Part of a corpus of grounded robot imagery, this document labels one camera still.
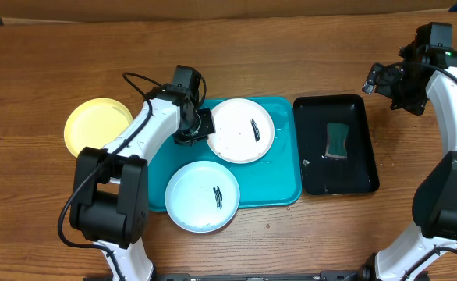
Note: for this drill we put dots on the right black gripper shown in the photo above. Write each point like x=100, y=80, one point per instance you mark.
x=384, y=79

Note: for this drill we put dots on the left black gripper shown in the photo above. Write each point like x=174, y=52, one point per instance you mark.
x=207, y=128

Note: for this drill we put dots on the white round plate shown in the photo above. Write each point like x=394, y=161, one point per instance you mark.
x=243, y=131

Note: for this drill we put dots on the green sponge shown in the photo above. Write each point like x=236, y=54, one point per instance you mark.
x=337, y=134

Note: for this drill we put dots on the yellow-green round plate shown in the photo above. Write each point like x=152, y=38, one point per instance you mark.
x=95, y=123

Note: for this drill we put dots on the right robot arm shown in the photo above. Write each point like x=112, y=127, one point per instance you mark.
x=433, y=230

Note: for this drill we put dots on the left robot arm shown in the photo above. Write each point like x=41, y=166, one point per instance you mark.
x=109, y=203

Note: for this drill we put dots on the teal plastic tray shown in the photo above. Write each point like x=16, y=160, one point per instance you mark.
x=272, y=180

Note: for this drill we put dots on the black plastic tray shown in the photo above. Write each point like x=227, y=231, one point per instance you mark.
x=357, y=174

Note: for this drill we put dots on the light blue round plate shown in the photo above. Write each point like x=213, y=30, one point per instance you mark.
x=202, y=197

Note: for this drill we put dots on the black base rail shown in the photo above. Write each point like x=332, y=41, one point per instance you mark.
x=333, y=275

